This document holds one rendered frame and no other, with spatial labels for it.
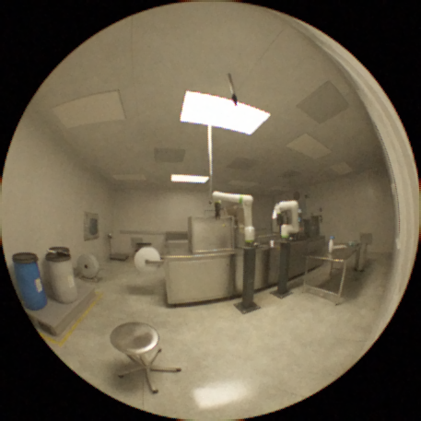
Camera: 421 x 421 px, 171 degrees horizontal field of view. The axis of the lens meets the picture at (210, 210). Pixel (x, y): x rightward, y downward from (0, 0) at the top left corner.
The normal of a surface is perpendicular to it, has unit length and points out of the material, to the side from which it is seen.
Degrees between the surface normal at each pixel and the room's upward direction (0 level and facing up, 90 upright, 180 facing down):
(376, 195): 90
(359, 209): 90
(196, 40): 180
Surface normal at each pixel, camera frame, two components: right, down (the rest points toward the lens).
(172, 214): 0.29, -0.10
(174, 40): 0.01, 1.00
